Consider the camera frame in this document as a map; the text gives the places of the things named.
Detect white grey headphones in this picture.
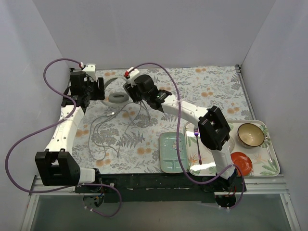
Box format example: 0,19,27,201
101,76,129,107

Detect grey headphone cable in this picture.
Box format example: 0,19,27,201
88,100,152,161

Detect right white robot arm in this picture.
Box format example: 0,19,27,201
124,73,237,191

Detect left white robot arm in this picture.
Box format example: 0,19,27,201
35,65,105,193

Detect floral patterned table mat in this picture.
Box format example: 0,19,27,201
72,66,253,174

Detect purple iridescent fork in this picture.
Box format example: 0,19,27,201
193,126,202,165

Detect light green divided plate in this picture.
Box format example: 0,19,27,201
159,132,188,174

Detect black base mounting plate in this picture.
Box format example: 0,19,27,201
75,173,246,203

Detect clear glass oval dish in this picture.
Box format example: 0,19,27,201
228,137,235,153

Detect brown ceramic bowl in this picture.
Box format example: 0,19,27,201
237,123,265,148

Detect red small plate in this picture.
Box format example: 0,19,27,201
231,152,253,176

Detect floral serving tray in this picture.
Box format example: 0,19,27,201
184,120,280,177

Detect silver spoon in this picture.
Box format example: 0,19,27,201
263,135,273,163

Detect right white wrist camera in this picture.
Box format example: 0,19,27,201
124,67,140,86

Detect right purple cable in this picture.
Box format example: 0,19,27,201
129,63,246,210

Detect purple cable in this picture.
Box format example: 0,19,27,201
129,63,246,210
5,58,122,218

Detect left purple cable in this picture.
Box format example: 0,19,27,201
5,58,122,218

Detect aluminium frame rail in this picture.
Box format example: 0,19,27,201
21,177,301,231

